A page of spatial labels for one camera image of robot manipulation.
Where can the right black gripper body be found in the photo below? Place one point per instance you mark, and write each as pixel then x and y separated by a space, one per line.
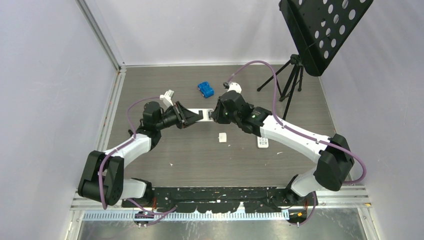
pixel 223 117

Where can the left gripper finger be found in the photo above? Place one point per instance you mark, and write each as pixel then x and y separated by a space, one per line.
pixel 191 120
pixel 185 110

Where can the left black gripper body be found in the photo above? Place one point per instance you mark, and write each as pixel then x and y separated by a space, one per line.
pixel 172 118

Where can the white remote with black window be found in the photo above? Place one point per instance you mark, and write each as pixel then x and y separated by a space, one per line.
pixel 205 113

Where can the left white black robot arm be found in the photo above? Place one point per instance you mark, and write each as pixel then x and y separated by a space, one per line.
pixel 102 179

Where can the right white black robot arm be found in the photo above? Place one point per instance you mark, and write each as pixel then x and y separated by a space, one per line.
pixel 328 153

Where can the white remote with buttons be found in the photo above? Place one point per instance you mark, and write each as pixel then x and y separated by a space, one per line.
pixel 262 142

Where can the white battery cover plain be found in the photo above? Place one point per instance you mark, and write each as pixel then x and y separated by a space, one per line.
pixel 222 137

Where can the blue toy car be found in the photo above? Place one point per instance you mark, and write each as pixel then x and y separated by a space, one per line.
pixel 205 89

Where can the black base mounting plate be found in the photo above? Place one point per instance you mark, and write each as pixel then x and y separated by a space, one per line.
pixel 220 200

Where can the black perforated music stand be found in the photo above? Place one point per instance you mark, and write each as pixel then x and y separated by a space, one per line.
pixel 318 29

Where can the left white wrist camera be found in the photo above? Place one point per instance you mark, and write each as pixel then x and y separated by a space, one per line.
pixel 166 98

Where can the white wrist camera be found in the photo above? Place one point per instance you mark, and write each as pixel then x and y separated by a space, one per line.
pixel 166 98
pixel 232 86

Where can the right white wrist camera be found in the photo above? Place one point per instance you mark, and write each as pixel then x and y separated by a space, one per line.
pixel 232 86

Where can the aluminium corner frame rail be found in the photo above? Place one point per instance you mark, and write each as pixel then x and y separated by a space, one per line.
pixel 92 14

